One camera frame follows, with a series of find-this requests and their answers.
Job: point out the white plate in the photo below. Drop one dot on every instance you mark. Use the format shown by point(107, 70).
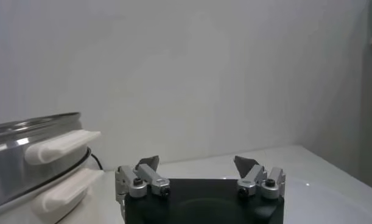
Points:
point(325, 208)

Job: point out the stainless steel steamer basket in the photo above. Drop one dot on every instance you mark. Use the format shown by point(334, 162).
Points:
point(15, 164)

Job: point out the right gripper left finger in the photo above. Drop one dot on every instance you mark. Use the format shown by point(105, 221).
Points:
point(149, 175)

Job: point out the white electric cooker base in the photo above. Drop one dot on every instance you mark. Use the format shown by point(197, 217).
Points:
point(67, 194)

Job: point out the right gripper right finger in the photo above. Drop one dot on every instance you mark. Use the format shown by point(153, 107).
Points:
point(254, 176)

